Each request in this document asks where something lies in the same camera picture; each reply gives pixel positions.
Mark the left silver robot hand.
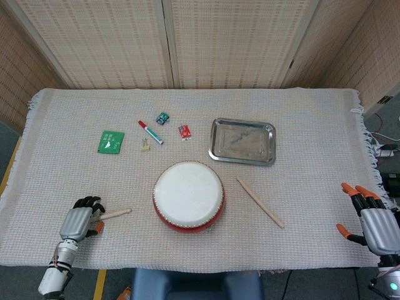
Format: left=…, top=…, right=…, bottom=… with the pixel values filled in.
left=59, top=195, right=106, bottom=243

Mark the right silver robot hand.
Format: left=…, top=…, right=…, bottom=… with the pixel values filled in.
left=336, top=182, right=400, bottom=258

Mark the wooden drumstick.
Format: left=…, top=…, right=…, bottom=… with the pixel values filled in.
left=93, top=208, right=133, bottom=223
left=235, top=176, right=286, bottom=229

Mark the red drum with white skin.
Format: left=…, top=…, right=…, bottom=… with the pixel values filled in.
left=152, top=160, right=226, bottom=234

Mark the stainless steel tray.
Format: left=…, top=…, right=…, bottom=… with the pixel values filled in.
left=207, top=117, right=278, bottom=167

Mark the black box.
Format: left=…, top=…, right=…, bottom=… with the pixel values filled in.
left=382, top=172, right=400, bottom=198

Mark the beige waffle-weave tablecloth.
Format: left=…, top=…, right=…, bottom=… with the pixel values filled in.
left=0, top=87, right=390, bottom=271

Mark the white power strip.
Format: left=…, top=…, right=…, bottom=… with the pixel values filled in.
left=376, top=144, right=396, bottom=158

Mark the green foil packet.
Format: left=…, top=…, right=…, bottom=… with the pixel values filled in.
left=96, top=129, right=126, bottom=155

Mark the marker pen with red cap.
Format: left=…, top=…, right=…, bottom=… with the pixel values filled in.
left=137, top=119, right=165, bottom=146

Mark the small green circuit module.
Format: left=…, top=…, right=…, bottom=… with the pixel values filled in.
left=155, top=111, right=171, bottom=127

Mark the small red circuit board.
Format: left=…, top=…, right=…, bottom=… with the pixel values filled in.
left=177, top=124, right=193, bottom=141

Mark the woven folding screen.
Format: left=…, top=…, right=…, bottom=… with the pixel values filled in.
left=0, top=0, right=400, bottom=134

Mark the red cable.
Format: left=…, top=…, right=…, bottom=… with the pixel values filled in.
left=372, top=112, right=386, bottom=134

